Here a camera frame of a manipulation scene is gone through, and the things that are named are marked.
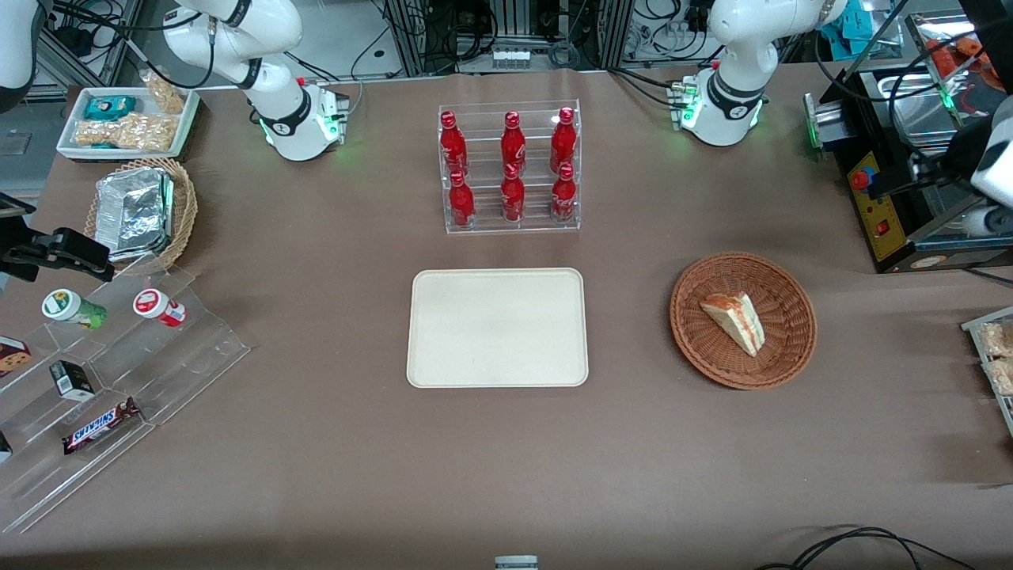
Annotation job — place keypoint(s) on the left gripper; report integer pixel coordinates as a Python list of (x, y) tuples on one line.
[(960, 155)]

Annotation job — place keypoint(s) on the black yellow food warmer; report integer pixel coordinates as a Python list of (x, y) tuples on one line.
[(878, 214)]

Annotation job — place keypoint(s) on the white power strip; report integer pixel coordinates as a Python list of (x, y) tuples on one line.
[(511, 57)]

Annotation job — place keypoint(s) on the red label cup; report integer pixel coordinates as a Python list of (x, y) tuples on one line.
[(157, 305)]

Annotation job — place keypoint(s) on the snickers chocolate bar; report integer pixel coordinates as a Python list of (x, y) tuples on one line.
[(101, 426)]

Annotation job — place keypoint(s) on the red food in warmer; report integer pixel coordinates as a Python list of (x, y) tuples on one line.
[(946, 57)]

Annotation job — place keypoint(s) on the clear rice snack bag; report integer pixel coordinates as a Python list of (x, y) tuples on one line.
[(997, 339), (1003, 377)]

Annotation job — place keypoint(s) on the light wicker basket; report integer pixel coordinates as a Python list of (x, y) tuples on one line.
[(184, 207)]

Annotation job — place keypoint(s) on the metal equipment rack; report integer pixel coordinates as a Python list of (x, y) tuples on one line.
[(411, 36)]

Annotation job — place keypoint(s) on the cream rectangular tray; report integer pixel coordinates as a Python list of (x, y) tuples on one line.
[(497, 328)]

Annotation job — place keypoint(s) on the white snack tray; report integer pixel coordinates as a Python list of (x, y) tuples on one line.
[(70, 119)]

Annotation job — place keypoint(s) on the triangular sandwich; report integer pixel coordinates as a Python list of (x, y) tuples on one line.
[(736, 321)]

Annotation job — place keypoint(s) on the red cola bottle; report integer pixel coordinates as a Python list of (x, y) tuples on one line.
[(513, 146), (462, 202), (563, 198), (453, 146), (513, 198), (563, 142)]

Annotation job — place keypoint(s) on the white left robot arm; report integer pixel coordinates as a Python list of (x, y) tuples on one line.
[(732, 87)]

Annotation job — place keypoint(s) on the small clear snack bag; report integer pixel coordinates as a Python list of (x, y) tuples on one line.
[(166, 93)]

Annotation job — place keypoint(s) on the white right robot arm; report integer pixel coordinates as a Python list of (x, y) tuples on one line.
[(277, 87)]

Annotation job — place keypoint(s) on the teal cloth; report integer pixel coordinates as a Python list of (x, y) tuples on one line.
[(843, 32)]

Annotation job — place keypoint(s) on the large clear peanut bag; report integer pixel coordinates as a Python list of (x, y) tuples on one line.
[(127, 133)]

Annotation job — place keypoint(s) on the green lid cup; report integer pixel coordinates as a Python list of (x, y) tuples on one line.
[(70, 307)]

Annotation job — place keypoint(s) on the small black box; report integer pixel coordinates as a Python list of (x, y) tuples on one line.
[(71, 380)]

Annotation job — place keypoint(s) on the clear acrylic step stand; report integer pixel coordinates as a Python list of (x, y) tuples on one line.
[(174, 356)]

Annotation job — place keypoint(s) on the brown wicker basket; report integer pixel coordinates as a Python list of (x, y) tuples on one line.
[(783, 348)]

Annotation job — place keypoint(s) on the brown cookie box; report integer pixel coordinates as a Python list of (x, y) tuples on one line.
[(12, 356)]

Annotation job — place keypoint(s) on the clear acrylic bottle rack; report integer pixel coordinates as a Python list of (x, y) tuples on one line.
[(483, 226)]

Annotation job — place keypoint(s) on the teal snack packet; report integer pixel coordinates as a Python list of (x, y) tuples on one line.
[(109, 108)]

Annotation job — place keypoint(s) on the silver foil package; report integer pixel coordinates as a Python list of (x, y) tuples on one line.
[(133, 212)]

